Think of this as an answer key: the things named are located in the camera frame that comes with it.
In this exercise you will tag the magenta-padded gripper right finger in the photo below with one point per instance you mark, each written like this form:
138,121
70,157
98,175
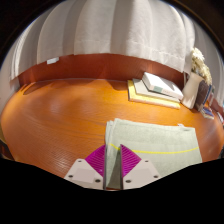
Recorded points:
131,165

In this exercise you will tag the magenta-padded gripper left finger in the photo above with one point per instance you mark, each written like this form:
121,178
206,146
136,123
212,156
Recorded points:
91,165

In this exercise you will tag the light green towel yellow stripe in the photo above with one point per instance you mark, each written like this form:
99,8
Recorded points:
153,140

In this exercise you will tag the yellow book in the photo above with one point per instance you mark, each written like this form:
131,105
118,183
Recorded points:
133,96

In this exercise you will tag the grey book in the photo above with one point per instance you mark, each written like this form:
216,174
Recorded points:
141,88

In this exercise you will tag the white ceramic vase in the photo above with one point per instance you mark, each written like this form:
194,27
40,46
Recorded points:
191,90

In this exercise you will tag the dark upright book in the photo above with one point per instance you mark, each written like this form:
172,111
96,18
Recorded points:
202,96

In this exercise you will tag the blue upright book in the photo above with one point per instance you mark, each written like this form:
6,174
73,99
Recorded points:
210,95

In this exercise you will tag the white flower bouquet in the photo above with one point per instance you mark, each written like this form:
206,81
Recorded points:
201,66

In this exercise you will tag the white pleated curtain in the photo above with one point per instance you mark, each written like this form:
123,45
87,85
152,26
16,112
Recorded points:
110,26

